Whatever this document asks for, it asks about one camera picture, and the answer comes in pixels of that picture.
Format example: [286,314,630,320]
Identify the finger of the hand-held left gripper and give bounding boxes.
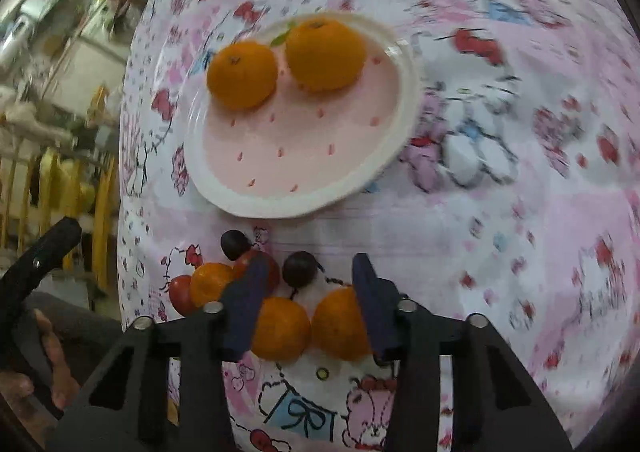
[0,217,83,305]

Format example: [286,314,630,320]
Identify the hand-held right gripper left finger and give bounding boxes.
[45,252,273,452]

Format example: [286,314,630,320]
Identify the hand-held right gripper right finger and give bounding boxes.
[351,253,573,452]

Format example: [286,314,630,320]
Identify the small tangerine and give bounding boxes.
[311,286,373,361]
[190,263,236,309]
[251,297,312,362]

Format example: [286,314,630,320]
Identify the red cherry tomato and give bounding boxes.
[232,249,281,295]
[168,275,196,315]

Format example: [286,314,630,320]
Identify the dark grape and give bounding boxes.
[282,252,320,289]
[220,229,252,261]

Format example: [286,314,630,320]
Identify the pink and white plate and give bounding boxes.
[184,12,418,219]

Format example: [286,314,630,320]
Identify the person's left hand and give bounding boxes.
[0,309,82,413]

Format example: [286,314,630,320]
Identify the yellow bag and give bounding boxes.
[37,147,96,213]

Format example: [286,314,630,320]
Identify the pink cartoon printed blanket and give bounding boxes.
[117,0,640,452]

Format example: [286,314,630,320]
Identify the large orange with leaf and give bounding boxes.
[270,18,367,93]

